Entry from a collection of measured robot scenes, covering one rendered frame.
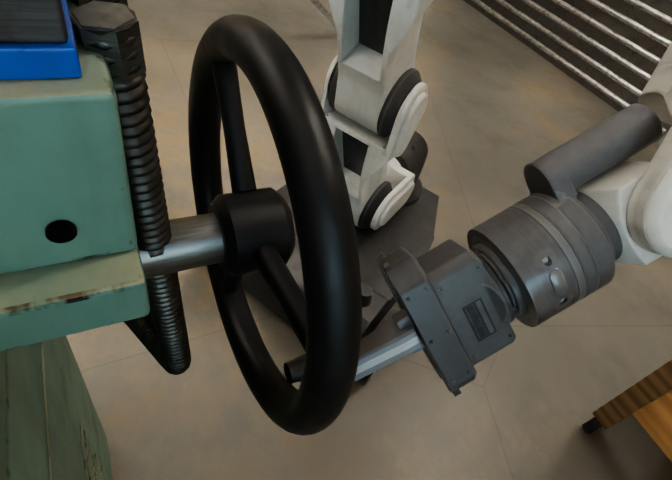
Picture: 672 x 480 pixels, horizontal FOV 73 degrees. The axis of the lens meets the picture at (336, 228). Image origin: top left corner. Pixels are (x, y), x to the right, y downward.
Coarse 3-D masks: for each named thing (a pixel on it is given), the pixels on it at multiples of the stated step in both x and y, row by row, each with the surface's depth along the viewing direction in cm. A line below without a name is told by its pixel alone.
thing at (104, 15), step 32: (96, 0) 20; (96, 32) 18; (128, 32) 18; (128, 64) 19; (128, 96) 20; (128, 128) 22; (128, 160) 23; (160, 192) 26; (160, 224) 27; (160, 288) 32; (128, 320) 52; (160, 320) 36; (160, 352) 46
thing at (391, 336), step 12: (396, 312) 36; (384, 324) 37; (396, 324) 35; (408, 324) 35; (372, 336) 36; (384, 336) 35; (396, 336) 34; (408, 336) 34; (360, 348) 35; (372, 348) 34; (384, 348) 34; (396, 348) 34; (360, 360) 34; (372, 360) 34
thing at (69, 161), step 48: (0, 96) 15; (48, 96) 16; (96, 96) 17; (0, 144) 16; (48, 144) 17; (96, 144) 18; (0, 192) 18; (48, 192) 18; (96, 192) 19; (0, 240) 19; (48, 240) 20; (96, 240) 21
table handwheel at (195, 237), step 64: (256, 64) 23; (192, 128) 40; (320, 128) 21; (256, 192) 32; (320, 192) 20; (192, 256) 30; (256, 256) 31; (320, 256) 21; (320, 320) 22; (256, 384) 36; (320, 384) 23
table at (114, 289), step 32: (96, 256) 22; (128, 256) 23; (0, 288) 20; (32, 288) 20; (64, 288) 21; (96, 288) 21; (128, 288) 22; (0, 320) 20; (32, 320) 20; (64, 320) 21; (96, 320) 22
